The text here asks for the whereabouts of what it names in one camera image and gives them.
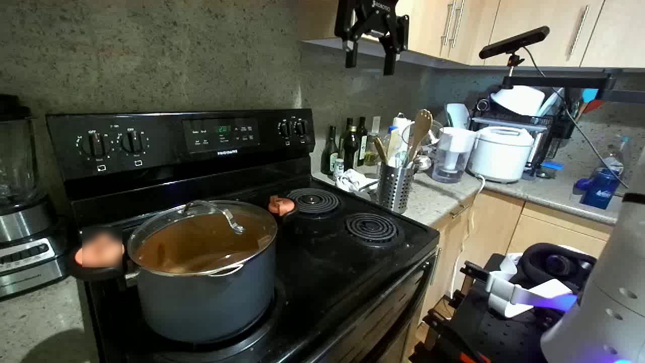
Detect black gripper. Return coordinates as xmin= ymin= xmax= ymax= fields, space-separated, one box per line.
xmin=333 ymin=0 xmax=411 ymax=77

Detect round glass pot lid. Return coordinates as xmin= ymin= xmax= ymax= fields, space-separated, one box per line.
xmin=127 ymin=198 xmax=281 ymax=279

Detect dark glass bottle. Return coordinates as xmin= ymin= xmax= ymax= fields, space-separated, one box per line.
xmin=321 ymin=125 xmax=341 ymax=177
xmin=341 ymin=117 xmax=360 ymax=172
xmin=355 ymin=115 xmax=371 ymax=168

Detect slotted wooden spatula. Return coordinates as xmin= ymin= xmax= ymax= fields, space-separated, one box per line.
xmin=402 ymin=106 xmax=438 ymax=168

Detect plain wooden spatula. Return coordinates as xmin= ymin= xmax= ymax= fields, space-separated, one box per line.
xmin=385 ymin=128 xmax=406 ymax=168

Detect wooden spoon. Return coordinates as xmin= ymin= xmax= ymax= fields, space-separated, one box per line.
xmin=371 ymin=136 xmax=391 ymax=168

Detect white mug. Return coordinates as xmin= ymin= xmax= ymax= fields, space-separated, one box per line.
xmin=444 ymin=100 xmax=472 ymax=131

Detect white printed cloth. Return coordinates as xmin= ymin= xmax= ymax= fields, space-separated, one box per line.
xmin=333 ymin=168 xmax=379 ymax=198

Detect white water filter pitcher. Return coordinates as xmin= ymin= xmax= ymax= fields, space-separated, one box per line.
xmin=432 ymin=128 xmax=478 ymax=185

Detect perforated steel utensil holder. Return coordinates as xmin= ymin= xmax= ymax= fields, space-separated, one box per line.
xmin=376 ymin=159 xmax=420 ymax=216

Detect white plate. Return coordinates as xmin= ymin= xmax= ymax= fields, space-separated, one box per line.
xmin=489 ymin=84 xmax=548 ymax=117

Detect small coil burner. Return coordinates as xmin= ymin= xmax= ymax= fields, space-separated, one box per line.
xmin=289 ymin=185 xmax=342 ymax=218

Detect white rice cooker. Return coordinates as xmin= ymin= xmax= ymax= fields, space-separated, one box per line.
xmin=467 ymin=125 xmax=537 ymax=185

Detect light wood upper cabinets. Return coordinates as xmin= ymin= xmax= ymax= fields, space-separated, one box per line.
xmin=295 ymin=0 xmax=645 ymax=73

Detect light wood cabinets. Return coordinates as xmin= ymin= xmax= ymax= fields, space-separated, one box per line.
xmin=295 ymin=0 xmax=645 ymax=73
xmin=420 ymin=190 xmax=613 ymax=339

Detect large coil burner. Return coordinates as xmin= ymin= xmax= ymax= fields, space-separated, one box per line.
xmin=342 ymin=209 xmax=400 ymax=246

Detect black dish rack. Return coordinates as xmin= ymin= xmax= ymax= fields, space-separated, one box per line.
xmin=469 ymin=82 xmax=587 ymax=180

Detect black electric stove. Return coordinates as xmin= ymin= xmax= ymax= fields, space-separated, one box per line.
xmin=44 ymin=106 xmax=442 ymax=363

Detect light wood lower cabinets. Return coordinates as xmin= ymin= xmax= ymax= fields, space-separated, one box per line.
xmin=420 ymin=190 xmax=613 ymax=339

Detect black padded headset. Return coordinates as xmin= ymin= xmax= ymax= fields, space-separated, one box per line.
xmin=516 ymin=239 xmax=597 ymax=290

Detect black perforated robot table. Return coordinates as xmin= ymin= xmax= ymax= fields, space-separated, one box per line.
xmin=410 ymin=250 xmax=587 ymax=363

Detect steel base blender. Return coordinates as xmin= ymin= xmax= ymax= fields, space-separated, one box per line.
xmin=0 ymin=93 xmax=68 ymax=300

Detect black bar camera on stand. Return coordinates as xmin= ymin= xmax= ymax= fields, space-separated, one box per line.
xmin=478 ymin=25 xmax=613 ymax=89

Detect grey pot with orange handles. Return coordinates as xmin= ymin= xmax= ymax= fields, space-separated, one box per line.
xmin=68 ymin=196 xmax=299 ymax=346

